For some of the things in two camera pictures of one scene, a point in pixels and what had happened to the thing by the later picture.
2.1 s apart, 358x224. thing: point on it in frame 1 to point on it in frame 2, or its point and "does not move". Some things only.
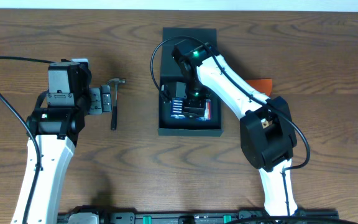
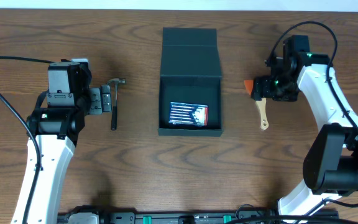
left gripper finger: (94, 101) does not move
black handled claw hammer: (114, 119) does not move
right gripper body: (196, 94) to (279, 88)
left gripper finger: (105, 98) does not move
